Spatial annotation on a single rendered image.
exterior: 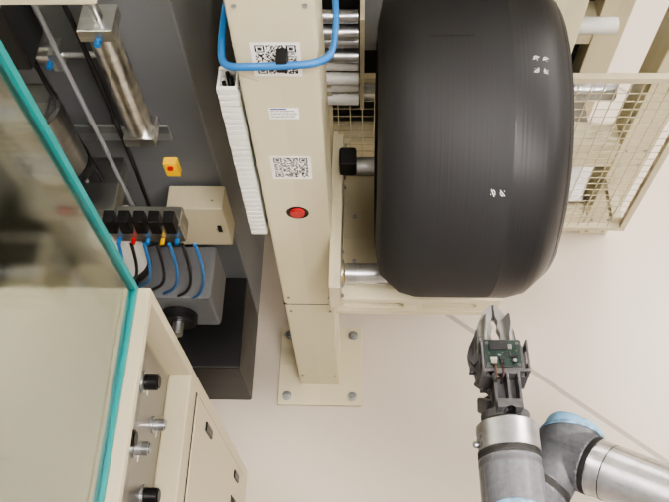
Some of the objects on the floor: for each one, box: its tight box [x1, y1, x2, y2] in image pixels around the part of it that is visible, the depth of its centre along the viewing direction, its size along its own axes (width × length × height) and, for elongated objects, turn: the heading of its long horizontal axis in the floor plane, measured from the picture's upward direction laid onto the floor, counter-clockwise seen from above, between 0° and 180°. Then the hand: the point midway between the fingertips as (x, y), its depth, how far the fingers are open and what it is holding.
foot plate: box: [277, 327, 362, 406], centre depth 256 cm, size 27×27×2 cm
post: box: [224, 0, 341, 384], centre depth 147 cm, size 13×13×250 cm
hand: (491, 315), depth 130 cm, fingers closed
